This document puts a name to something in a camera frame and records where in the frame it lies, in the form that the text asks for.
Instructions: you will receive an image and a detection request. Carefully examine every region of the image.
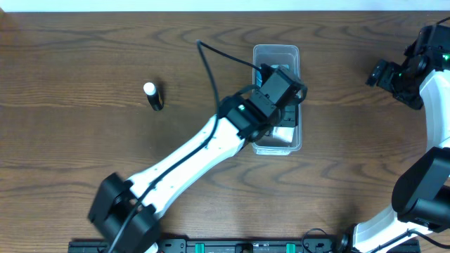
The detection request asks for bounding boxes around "white green Panadol box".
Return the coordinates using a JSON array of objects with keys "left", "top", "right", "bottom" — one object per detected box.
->
[{"left": 271, "top": 126, "right": 295, "bottom": 143}]

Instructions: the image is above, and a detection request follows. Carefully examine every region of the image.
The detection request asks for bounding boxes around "blue Kool Fever box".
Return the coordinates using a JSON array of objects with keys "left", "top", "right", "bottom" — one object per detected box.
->
[{"left": 255, "top": 63, "right": 293, "bottom": 89}]

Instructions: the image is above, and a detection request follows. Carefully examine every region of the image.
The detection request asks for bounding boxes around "dark bottle white cap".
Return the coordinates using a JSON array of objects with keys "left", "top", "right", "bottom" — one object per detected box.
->
[{"left": 143, "top": 82, "right": 164, "bottom": 111}]

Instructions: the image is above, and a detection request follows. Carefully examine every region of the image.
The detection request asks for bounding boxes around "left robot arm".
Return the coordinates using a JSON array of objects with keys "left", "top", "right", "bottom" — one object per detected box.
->
[{"left": 88, "top": 65, "right": 307, "bottom": 252}]

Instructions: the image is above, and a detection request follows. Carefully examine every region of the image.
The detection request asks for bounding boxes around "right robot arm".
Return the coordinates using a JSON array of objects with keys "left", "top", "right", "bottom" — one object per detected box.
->
[{"left": 334, "top": 21, "right": 449, "bottom": 252}]

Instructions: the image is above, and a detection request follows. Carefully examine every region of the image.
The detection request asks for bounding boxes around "clear plastic container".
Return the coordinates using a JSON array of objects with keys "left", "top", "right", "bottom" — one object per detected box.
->
[{"left": 252, "top": 44, "right": 302, "bottom": 155}]

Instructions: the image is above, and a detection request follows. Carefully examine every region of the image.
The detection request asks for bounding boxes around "left black cable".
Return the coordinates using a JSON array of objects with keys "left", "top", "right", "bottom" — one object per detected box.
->
[{"left": 105, "top": 39, "right": 264, "bottom": 253}]

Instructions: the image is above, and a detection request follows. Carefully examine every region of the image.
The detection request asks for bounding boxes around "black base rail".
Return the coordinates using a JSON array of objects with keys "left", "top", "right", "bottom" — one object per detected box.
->
[{"left": 67, "top": 238, "right": 421, "bottom": 253}]

